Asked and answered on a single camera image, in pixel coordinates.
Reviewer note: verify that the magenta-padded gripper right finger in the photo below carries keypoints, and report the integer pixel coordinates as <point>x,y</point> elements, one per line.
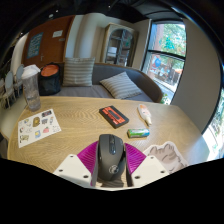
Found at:
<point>148,168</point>

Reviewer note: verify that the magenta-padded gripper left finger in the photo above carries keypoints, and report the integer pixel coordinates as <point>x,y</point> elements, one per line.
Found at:
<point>73,166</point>

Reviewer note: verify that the dark grey computer mouse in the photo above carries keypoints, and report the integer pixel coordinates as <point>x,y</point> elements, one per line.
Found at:
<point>111,156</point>

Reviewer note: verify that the cat-shaped mouse pad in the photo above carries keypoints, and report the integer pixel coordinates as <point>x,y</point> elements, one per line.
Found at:
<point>168,156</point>

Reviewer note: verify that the white sticker sheet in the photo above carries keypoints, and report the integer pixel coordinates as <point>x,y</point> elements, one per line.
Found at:
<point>38,128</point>

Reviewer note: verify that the white tube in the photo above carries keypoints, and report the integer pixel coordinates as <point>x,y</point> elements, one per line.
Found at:
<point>145,114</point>

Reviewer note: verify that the black box with red print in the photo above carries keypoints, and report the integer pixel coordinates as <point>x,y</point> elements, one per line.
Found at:
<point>114,116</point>

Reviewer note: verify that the black-framed side window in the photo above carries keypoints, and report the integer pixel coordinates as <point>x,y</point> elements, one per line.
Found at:
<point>216,133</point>

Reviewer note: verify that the grey curved sofa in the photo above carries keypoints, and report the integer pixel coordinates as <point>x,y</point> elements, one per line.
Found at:
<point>143,81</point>

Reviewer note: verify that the clear shaker bottle white lid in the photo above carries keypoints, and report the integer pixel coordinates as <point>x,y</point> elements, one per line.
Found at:
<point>31,90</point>

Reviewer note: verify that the striped cushion with white stripes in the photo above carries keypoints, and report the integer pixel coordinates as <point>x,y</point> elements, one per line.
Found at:
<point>120,85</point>

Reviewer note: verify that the black bag with orange top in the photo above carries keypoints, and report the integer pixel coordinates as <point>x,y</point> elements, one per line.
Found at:
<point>50,81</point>

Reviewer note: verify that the striped square cushion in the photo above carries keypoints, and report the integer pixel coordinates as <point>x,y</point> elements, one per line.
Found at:
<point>78,71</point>

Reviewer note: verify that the group of white chairs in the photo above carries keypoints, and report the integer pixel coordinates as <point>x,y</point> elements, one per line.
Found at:
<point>11,85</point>

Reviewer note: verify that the brown wooden door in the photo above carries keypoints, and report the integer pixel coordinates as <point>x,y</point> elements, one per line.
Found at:
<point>53,48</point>

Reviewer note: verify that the glass-door cabinet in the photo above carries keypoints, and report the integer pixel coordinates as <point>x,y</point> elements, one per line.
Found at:
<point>119,45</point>

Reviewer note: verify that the blue poster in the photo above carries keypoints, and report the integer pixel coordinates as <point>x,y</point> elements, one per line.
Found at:
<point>35,45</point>

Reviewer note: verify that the white paper sign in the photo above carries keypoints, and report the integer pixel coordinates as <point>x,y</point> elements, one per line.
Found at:
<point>57,33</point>

